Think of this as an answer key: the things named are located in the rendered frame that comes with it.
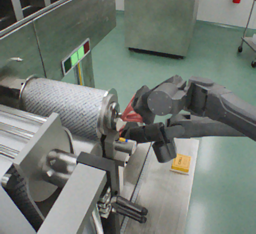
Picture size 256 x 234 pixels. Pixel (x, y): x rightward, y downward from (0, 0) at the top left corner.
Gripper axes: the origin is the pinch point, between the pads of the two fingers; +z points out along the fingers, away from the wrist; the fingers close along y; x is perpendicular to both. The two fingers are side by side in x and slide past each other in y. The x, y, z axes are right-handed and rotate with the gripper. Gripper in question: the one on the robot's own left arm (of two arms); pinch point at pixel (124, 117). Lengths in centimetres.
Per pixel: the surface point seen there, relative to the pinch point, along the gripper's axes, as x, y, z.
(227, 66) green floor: -140, 276, 26
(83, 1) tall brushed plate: 36, 51, 12
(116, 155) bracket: -6.7, -6.4, 7.6
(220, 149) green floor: -131, 109, 39
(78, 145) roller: 5.6, -13.1, 6.5
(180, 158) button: -35.6, 14.5, 7.7
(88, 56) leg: 14, 79, 54
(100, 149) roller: -1.1, -8.3, 7.8
